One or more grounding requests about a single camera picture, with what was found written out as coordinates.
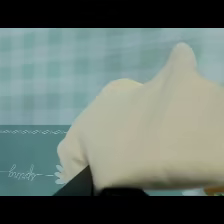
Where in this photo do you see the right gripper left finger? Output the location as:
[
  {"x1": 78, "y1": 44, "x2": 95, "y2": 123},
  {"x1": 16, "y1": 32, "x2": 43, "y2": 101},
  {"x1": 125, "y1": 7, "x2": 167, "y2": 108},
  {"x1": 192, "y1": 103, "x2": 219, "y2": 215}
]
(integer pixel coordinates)
[{"x1": 52, "y1": 164, "x2": 95, "y2": 197}]

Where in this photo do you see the pale yellow T-shirt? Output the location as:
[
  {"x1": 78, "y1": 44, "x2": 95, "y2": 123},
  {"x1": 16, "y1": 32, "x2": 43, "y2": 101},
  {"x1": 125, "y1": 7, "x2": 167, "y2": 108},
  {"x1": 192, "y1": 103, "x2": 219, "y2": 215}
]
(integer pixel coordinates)
[{"x1": 56, "y1": 41, "x2": 224, "y2": 197}]

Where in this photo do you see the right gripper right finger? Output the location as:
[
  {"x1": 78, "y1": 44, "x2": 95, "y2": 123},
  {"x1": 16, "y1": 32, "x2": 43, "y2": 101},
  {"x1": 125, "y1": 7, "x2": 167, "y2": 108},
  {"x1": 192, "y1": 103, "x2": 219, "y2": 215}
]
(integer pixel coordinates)
[{"x1": 97, "y1": 187, "x2": 150, "y2": 197}]

